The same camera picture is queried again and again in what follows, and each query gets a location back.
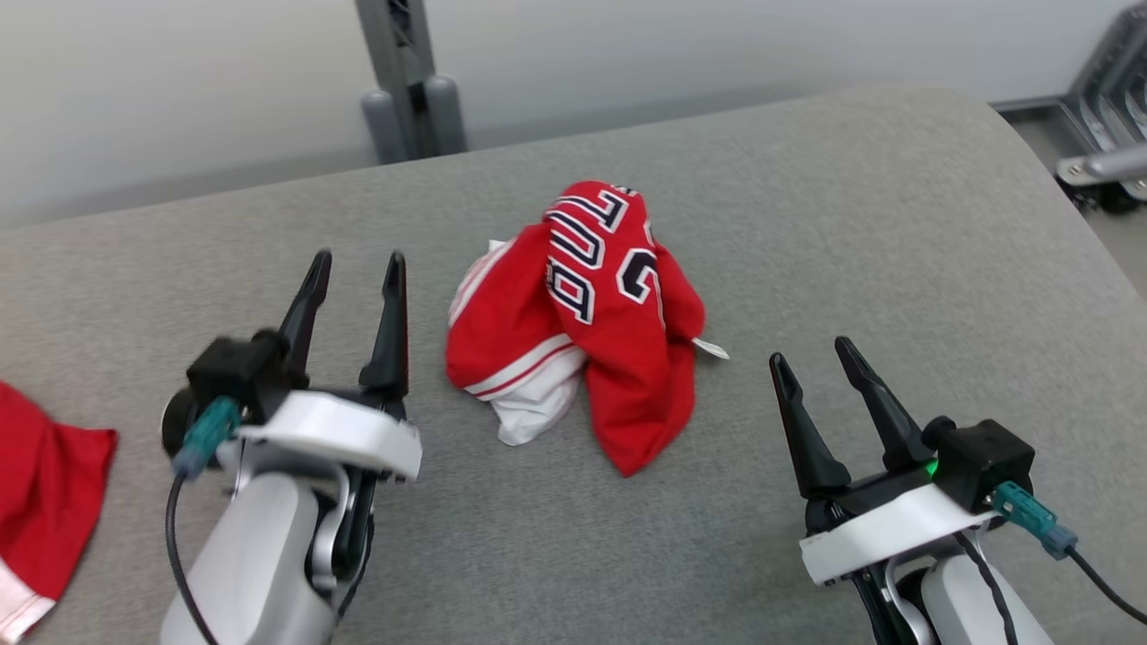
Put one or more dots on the red jersey with lettering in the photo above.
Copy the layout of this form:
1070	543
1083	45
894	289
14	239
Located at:
618	358

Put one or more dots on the grey metal frame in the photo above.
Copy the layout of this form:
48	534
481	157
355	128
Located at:
1107	107

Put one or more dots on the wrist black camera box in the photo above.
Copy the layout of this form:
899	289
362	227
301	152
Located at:
233	367
981	461

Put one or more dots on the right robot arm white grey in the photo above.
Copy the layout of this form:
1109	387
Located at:
959	600

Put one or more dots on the grey metal post with cylinders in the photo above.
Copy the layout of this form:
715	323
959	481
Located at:
408	81

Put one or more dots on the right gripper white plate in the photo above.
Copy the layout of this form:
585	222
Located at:
883	533

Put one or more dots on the red shorts with white stripe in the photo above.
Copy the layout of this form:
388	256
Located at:
45	493

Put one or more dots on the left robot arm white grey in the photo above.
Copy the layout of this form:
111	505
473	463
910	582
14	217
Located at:
255	564

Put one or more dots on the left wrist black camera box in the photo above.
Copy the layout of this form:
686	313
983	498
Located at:
233	367

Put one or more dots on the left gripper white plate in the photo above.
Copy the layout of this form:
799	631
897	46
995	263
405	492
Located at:
340	434

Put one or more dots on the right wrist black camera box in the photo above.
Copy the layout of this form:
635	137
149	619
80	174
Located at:
981	461

